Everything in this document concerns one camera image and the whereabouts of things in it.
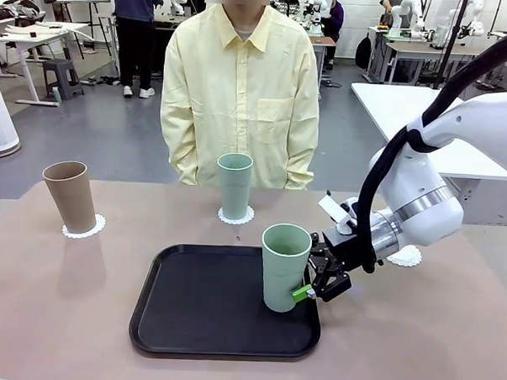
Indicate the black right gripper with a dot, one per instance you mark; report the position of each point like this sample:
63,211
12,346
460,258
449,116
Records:
345,250

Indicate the mint green plastic cup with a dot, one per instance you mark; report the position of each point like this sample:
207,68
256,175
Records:
281,279
234,189

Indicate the white scalloped paper coaster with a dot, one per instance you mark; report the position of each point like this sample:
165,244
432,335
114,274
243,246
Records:
408,257
99,224
249,217

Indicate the brown plastic cup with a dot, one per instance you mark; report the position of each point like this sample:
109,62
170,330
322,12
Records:
70,199

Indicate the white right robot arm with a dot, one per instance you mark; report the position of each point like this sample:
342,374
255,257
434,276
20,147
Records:
421,193

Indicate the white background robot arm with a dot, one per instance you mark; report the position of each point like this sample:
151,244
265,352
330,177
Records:
473,23
402,13

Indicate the black plastic serving tray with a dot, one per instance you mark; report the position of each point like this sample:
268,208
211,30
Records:
206,306

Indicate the large white table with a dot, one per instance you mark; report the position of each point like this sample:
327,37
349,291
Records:
387,107

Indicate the person in yellow shirt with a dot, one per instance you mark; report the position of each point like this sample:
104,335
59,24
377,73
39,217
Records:
241,92

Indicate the black backpack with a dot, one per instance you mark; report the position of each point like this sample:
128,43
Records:
363,51

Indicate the grey-top background desk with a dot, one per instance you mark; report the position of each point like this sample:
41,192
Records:
411,49

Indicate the seated person in purple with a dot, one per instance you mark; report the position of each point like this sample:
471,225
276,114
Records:
334,21

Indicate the seated person in patterned sweater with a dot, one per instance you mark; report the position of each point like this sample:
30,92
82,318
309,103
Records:
287,4

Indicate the standing person in blue top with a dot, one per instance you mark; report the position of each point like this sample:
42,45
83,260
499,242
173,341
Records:
134,33

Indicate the small green bottle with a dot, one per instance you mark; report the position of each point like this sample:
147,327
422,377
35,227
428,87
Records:
56,95

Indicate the grey plastic step stool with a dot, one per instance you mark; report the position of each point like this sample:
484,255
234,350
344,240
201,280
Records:
62,76

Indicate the white cylindrical air purifier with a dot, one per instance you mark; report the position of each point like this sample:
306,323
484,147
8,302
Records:
0,120

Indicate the white desk with clutter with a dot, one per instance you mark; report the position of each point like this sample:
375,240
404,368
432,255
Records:
37,37

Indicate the white foam tubes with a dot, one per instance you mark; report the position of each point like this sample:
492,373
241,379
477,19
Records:
37,28

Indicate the pile of dark clothes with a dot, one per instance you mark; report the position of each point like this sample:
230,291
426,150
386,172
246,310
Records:
21,9

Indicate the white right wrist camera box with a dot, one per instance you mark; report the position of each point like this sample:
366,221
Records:
334,210

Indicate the black camera stand pole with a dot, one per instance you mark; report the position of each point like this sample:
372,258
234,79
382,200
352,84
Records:
446,59

